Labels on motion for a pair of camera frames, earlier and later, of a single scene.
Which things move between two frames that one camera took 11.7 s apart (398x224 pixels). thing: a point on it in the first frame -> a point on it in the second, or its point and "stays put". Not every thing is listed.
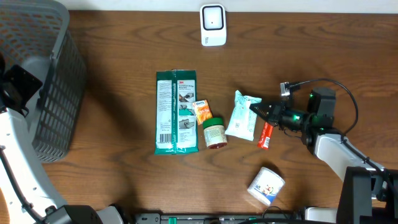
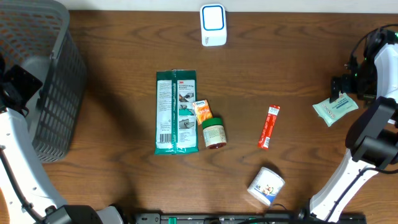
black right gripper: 275,112 -> 346,87
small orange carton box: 203,111 stays put
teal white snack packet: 242,121 -> 331,112
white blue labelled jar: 266,185 stays put
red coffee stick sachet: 265,139 stays put
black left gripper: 24,81 stays put
